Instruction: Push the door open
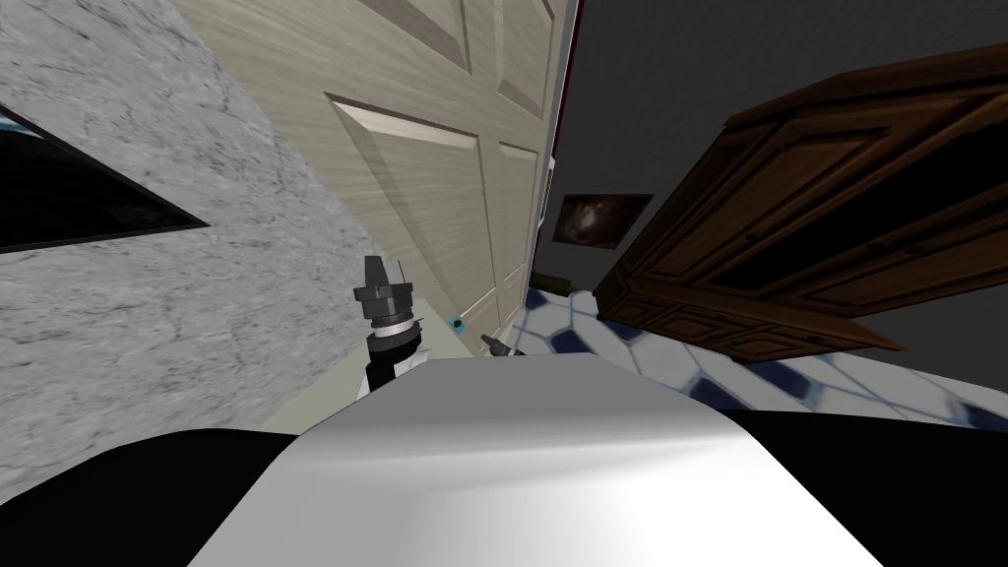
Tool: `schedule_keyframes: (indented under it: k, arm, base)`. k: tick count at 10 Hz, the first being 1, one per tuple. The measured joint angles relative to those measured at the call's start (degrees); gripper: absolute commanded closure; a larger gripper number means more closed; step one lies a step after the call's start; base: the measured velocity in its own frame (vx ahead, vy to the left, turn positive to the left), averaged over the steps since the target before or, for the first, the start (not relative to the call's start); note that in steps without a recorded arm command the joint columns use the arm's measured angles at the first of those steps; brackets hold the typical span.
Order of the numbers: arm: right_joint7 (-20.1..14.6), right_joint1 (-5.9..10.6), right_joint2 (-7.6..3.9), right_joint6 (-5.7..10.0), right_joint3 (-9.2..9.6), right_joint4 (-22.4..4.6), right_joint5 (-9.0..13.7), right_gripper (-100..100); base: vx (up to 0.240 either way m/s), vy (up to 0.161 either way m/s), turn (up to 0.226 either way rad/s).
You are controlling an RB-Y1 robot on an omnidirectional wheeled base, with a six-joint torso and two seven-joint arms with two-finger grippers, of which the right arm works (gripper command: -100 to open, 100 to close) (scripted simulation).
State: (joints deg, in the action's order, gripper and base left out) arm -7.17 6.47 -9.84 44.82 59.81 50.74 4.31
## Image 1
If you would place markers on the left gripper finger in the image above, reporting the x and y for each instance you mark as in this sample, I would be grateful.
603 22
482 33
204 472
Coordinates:
394 274
373 272

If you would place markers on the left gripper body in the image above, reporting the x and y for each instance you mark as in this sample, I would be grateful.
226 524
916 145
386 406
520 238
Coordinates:
383 301

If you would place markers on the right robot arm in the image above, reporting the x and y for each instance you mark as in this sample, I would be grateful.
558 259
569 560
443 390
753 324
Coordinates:
890 488

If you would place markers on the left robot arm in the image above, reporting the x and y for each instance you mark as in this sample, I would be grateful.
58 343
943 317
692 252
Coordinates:
110 504

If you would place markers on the beige panelled door leaf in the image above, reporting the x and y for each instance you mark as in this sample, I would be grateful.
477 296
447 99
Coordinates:
425 197

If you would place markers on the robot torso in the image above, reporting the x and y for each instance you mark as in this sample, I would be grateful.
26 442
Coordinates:
535 472

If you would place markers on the dark window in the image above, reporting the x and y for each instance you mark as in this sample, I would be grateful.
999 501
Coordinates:
63 197

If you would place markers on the dark brown wooden cupboard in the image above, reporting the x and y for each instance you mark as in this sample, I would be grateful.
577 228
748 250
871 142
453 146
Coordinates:
787 197

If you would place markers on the dark picture on wall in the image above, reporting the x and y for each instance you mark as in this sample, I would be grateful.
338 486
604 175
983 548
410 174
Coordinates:
598 220

